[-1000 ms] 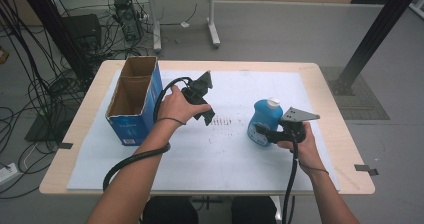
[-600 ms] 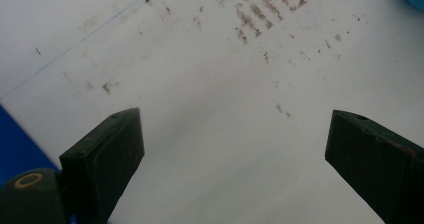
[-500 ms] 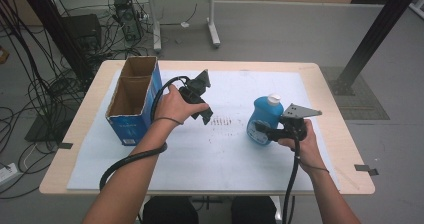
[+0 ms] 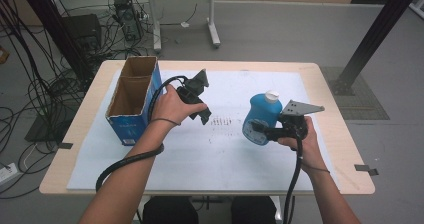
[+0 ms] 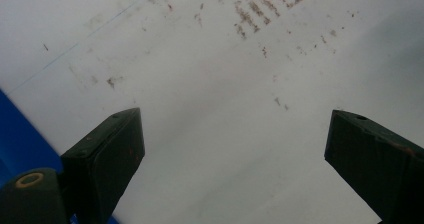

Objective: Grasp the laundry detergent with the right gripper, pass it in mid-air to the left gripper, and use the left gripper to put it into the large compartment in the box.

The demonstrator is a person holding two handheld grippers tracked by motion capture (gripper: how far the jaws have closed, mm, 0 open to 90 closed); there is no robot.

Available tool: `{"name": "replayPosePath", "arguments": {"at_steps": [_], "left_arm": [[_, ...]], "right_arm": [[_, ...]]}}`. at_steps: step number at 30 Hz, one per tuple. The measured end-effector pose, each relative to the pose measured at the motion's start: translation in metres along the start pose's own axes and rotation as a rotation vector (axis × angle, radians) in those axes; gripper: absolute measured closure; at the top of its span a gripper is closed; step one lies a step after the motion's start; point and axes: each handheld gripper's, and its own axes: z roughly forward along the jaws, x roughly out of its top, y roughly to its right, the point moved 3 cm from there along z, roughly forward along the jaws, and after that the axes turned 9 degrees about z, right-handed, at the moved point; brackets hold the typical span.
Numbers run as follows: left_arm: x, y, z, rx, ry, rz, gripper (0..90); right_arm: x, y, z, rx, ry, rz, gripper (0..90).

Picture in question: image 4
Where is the white-legged desk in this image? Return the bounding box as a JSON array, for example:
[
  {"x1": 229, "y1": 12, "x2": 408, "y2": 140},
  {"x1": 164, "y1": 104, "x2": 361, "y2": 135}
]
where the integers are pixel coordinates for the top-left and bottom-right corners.
[{"x1": 126, "y1": 0, "x2": 250, "y2": 54}]

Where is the person's left leg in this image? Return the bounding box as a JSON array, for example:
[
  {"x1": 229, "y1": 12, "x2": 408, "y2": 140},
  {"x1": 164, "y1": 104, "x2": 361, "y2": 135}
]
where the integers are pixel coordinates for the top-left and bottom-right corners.
[{"x1": 142, "y1": 196, "x2": 200, "y2": 224}]

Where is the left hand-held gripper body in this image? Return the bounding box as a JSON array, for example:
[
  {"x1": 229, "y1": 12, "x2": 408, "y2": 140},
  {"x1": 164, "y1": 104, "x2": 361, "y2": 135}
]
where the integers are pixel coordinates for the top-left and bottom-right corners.
[{"x1": 175, "y1": 68, "x2": 211, "y2": 105}]

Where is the white plug with black cable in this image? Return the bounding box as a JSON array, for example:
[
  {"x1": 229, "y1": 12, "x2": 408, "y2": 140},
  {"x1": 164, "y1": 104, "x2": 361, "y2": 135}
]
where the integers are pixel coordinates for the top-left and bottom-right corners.
[{"x1": 159, "y1": 3, "x2": 198, "y2": 29}]

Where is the white power strip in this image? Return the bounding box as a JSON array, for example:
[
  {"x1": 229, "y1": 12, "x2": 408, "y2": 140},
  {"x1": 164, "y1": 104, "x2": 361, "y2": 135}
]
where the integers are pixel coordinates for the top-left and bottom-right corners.
[{"x1": 0, "y1": 163, "x2": 19, "y2": 186}]

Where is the black computer tower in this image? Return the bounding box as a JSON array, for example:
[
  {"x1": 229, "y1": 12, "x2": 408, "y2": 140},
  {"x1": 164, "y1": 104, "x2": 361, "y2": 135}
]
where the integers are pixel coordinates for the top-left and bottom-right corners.
[{"x1": 113, "y1": 0, "x2": 145, "y2": 42}]

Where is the grey floor mat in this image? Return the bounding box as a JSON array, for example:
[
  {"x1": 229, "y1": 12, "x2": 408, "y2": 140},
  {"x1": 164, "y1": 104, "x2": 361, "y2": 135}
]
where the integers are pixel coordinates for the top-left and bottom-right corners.
[{"x1": 319, "y1": 66, "x2": 390, "y2": 121}]

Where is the tangle of black floor cables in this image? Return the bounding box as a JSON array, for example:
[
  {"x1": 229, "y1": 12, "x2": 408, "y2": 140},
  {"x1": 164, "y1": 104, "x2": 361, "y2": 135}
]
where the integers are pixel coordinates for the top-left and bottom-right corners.
[{"x1": 0, "y1": 0, "x2": 141, "y2": 200}]

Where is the blue bottle with white cap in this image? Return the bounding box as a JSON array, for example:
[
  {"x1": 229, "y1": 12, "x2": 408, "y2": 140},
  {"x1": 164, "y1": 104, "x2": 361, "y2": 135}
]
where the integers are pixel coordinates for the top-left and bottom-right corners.
[{"x1": 241, "y1": 90, "x2": 284, "y2": 147}]

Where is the white foam board mat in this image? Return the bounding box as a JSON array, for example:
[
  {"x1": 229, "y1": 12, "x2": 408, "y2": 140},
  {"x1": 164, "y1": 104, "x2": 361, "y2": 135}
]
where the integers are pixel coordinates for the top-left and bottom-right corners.
[{"x1": 66, "y1": 69, "x2": 341, "y2": 192}]

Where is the person's leg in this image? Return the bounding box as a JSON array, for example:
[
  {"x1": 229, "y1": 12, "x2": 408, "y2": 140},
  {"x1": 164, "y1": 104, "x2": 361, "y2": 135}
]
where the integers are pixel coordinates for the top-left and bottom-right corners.
[
  {"x1": 231, "y1": 196, "x2": 277, "y2": 224},
  {"x1": 142, "y1": 196, "x2": 200, "y2": 224}
]

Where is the right gripper black sleeved cable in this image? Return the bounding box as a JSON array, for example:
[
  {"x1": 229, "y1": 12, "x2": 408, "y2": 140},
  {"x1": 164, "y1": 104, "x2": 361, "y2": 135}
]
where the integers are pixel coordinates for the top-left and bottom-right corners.
[{"x1": 282, "y1": 135, "x2": 304, "y2": 224}]

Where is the black stand post with base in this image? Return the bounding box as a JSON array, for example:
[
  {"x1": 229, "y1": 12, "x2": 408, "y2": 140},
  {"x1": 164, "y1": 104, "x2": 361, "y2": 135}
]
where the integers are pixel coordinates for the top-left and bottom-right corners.
[{"x1": 16, "y1": 0, "x2": 92, "y2": 144}]

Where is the person's right hand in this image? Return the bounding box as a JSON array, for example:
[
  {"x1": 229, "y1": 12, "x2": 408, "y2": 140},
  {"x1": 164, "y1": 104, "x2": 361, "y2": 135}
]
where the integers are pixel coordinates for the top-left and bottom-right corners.
[{"x1": 277, "y1": 116, "x2": 327, "y2": 176}]

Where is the thin black wrist band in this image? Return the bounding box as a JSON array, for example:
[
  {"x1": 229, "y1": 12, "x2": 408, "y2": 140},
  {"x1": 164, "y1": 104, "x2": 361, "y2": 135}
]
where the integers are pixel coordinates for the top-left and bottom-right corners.
[
  {"x1": 300, "y1": 163, "x2": 332, "y2": 176},
  {"x1": 148, "y1": 117, "x2": 182, "y2": 127}
]

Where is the black equipment box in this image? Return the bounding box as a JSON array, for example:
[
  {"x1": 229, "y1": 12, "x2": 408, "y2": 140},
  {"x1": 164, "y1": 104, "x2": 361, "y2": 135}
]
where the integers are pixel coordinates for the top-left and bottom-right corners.
[{"x1": 61, "y1": 13, "x2": 103, "y2": 52}]

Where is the blue cardboard box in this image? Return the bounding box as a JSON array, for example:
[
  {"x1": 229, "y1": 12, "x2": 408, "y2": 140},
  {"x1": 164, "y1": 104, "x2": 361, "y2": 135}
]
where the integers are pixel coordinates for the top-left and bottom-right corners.
[{"x1": 105, "y1": 55, "x2": 163, "y2": 147}]

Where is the left gripper black sleeved cable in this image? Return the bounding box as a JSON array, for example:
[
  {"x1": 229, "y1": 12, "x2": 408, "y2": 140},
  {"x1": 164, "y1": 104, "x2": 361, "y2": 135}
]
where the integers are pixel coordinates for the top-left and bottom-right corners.
[{"x1": 95, "y1": 75, "x2": 188, "y2": 193}]

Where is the black slanted metal post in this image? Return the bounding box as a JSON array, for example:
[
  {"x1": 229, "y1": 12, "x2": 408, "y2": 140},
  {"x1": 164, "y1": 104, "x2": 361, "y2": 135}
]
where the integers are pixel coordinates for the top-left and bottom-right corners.
[{"x1": 328, "y1": 0, "x2": 424, "y2": 97}]

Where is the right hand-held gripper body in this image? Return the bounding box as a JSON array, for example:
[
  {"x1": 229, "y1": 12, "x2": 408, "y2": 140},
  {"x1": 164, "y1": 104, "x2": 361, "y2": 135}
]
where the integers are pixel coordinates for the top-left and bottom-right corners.
[{"x1": 279, "y1": 99, "x2": 326, "y2": 140}]

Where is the person's right leg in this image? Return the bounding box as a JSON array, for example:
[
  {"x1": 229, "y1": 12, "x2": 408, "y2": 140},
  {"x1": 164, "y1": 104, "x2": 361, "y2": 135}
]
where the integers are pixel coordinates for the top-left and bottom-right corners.
[{"x1": 231, "y1": 196, "x2": 277, "y2": 224}]

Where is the person's left hand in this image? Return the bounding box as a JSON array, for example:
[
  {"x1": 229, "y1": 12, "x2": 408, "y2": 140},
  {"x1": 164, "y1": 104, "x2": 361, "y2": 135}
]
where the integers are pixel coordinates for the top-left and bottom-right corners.
[{"x1": 150, "y1": 83, "x2": 209, "y2": 127}]

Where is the gripper black sleeved cable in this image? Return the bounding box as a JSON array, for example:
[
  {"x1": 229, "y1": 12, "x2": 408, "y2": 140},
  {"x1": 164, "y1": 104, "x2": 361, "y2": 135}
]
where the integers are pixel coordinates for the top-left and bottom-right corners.
[
  {"x1": 282, "y1": 135, "x2": 304, "y2": 224},
  {"x1": 95, "y1": 75, "x2": 188, "y2": 193}
]

